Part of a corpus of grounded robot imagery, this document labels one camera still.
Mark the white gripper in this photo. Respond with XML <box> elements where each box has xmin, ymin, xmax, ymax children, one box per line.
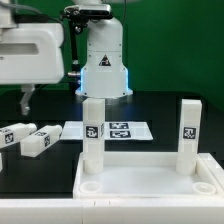
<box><xmin>0</xmin><ymin>23</ymin><xmax>64</xmax><ymax>115</ymax></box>

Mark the white square desk top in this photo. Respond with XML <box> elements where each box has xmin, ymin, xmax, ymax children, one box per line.
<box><xmin>73</xmin><ymin>152</ymin><xmax>224</xmax><ymax>199</ymax></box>

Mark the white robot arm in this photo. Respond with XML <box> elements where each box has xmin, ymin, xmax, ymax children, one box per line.
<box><xmin>0</xmin><ymin>0</ymin><xmax>132</xmax><ymax>115</ymax></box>

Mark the white marker base sheet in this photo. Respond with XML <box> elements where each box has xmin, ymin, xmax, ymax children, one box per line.
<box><xmin>61</xmin><ymin>121</ymin><xmax>153</xmax><ymax>141</ymax></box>

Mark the white left fence piece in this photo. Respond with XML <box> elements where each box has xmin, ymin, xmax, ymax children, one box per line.
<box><xmin>0</xmin><ymin>153</ymin><xmax>3</xmax><ymax>173</ymax></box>

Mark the white front fence bar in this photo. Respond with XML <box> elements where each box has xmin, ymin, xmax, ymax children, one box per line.
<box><xmin>0</xmin><ymin>198</ymin><xmax>224</xmax><ymax>224</ymax></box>

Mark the black cable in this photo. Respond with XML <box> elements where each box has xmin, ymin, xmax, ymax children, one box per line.
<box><xmin>33</xmin><ymin>71</ymin><xmax>81</xmax><ymax>91</ymax></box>

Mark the black camera on stand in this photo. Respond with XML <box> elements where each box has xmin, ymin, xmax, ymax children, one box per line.
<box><xmin>60</xmin><ymin>3</ymin><xmax>113</xmax><ymax>90</ymax></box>

